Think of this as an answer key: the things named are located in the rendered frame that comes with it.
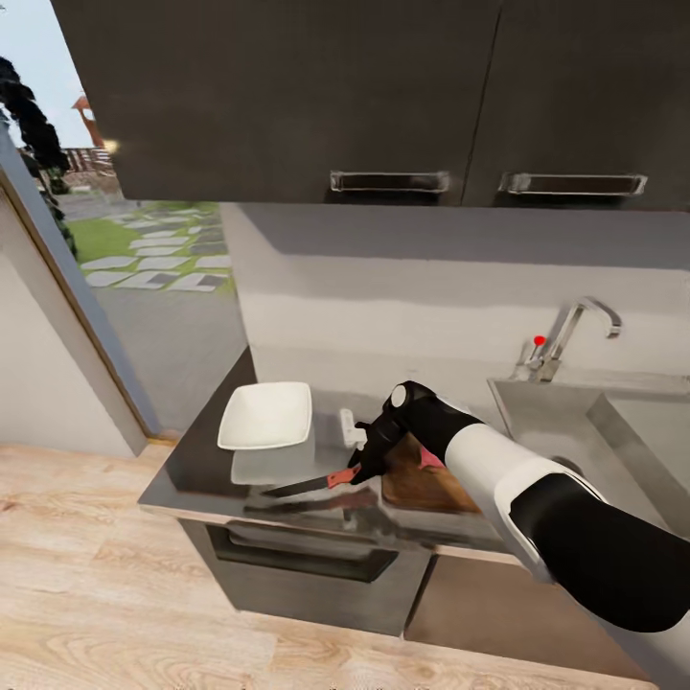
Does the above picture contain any vidalia onion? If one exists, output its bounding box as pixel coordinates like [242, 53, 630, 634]
[420, 446, 447, 470]

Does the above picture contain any parer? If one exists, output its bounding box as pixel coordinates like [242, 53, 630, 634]
[262, 466, 360, 497]

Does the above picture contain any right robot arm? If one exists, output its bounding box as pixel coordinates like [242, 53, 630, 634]
[339, 380, 690, 690]

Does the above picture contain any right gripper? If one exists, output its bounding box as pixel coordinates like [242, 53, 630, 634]
[347, 420, 397, 486]

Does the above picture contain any cutting board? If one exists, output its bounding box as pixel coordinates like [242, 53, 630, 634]
[381, 431, 481, 512]

